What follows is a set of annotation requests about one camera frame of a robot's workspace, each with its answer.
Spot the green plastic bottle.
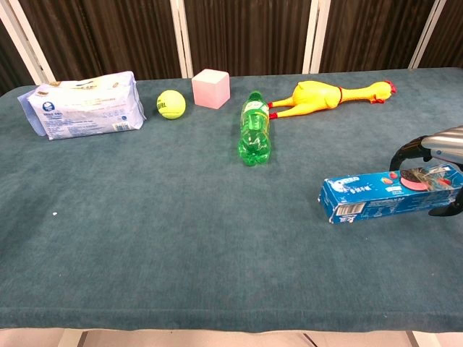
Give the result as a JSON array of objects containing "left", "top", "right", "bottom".
[{"left": 237, "top": 90, "right": 272, "bottom": 167}]

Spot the white tissue pack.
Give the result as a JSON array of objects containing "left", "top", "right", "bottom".
[{"left": 17, "top": 70, "right": 148, "bottom": 142}]

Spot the dark folding screen white frame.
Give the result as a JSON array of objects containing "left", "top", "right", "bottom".
[{"left": 0, "top": 0, "right": 463, "bottom": 97}]

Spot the yellow tennis ball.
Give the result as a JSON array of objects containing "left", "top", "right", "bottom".
[{"left": 156, "top": 90, "right": 187, "bottom": 120}]

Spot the pink cube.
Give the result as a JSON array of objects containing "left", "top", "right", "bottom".
[{"left": 191, "top": 68, "right": 232, "bottom": 109}]

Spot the blue Oreo cookie box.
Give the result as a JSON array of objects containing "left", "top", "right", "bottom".
[{"left": 318, "top": 163, "right": 463, "bottom": 226}]

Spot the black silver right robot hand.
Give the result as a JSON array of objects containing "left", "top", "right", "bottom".
[{"left": 389, "top": 125, "right": 463, "bottom": 218}]

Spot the yellow rubber chicken toy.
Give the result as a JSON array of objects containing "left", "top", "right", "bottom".
[{"left": 267, "top": 80, "right": 398, "bottom": 120}]

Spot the teal table cloth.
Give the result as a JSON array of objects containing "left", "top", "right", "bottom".
[{"left": 0, "top": 67, "right": 463, "bottom": 333}]

